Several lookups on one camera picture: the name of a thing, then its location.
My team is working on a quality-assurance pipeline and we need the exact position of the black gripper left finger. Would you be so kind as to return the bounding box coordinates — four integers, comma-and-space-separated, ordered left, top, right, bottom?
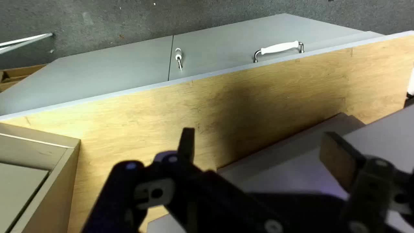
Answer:
154, 127, 213, 192

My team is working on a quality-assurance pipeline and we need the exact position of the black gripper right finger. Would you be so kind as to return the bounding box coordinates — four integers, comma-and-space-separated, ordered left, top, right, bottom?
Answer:
318, 131, 401, 233

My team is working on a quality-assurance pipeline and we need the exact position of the small grey filing cabinet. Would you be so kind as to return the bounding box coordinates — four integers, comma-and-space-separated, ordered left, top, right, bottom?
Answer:
146, 105, 414, 233

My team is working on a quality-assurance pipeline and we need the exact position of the large beige filing cabinet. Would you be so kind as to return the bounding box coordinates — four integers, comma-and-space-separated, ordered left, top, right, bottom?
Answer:
0, 122, 81, 233

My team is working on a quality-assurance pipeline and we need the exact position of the beige drawer with label holder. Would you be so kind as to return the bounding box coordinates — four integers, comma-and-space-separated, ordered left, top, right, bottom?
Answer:
0, 161, 50, 233

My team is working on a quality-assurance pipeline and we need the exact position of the wooden-top desk with grey front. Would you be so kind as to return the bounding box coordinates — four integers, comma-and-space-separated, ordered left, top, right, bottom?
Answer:
0, 12, 414, 233

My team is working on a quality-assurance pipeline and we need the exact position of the silver desk lock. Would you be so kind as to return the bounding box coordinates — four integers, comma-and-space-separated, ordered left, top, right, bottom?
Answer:
173, 47, 185, 71

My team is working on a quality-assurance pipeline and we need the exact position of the grey desk panel with lock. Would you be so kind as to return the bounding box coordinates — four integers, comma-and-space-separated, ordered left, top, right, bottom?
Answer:
0, 35, 174, 117

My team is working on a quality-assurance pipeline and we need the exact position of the brown wooden board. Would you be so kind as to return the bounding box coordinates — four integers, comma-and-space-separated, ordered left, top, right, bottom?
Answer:
0, 64, 46, 94

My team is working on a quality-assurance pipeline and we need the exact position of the silver metal bar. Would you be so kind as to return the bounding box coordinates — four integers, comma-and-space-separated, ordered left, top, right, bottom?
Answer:
0, 31, 55, 56

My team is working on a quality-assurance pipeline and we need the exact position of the grey desk drawer with handle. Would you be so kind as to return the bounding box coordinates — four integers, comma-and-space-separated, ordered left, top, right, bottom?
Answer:
168, 12, 383, 82

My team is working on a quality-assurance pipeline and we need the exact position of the white desk drawer handle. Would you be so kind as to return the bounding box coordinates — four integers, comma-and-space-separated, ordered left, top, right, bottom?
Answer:
251, 39, 305, 65

